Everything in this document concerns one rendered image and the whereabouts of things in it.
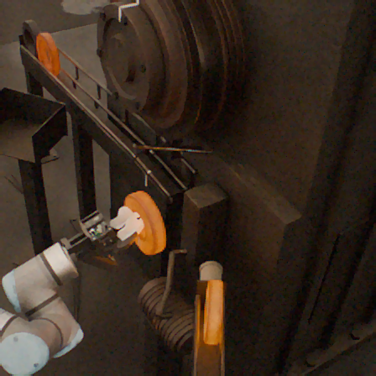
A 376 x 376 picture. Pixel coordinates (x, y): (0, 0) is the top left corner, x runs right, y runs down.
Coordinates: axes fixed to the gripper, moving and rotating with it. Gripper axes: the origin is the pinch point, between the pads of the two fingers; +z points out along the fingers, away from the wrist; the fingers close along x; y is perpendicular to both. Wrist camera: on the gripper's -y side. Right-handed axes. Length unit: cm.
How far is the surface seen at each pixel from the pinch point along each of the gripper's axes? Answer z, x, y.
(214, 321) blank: -0.6, -28.5, -9.0
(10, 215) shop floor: -34, 104, -79
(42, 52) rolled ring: 13, 123, -26
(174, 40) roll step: 24.6, 13.7, 31.5
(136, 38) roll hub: 18.2, 19.6, 32.8
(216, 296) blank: 3.0, -24.6, -7.2
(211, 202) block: 18.1, 0.4, -10.1
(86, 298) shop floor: -24, 45, -81
